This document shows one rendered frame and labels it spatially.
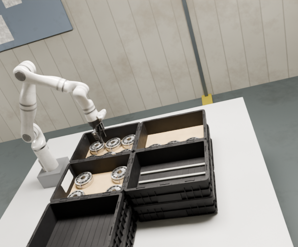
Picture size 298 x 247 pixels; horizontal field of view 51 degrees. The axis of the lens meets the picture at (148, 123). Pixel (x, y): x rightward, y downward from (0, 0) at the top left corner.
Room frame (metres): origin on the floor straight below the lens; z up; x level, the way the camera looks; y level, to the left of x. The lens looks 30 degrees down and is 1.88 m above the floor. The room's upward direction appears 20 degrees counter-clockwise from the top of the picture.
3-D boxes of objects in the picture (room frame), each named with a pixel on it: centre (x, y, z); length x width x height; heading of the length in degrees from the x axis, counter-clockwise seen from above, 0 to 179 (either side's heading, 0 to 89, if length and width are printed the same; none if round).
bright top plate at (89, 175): (1.44, 0.45, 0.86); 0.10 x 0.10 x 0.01
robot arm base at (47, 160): (1.76, 0.70, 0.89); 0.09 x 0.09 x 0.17; 82
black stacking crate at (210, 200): (1.22, -0.02, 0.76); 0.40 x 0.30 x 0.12; 73
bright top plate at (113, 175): (1.37, 0.24, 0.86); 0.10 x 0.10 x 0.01
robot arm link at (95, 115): (1.59, 0.26, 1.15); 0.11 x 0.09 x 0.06; 72
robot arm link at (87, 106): (1.58, 0.29, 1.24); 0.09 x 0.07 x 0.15; 160
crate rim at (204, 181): (1.22, -0.02, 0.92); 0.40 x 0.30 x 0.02; 73
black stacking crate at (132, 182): (1.22, -0.02, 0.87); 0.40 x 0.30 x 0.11; 73
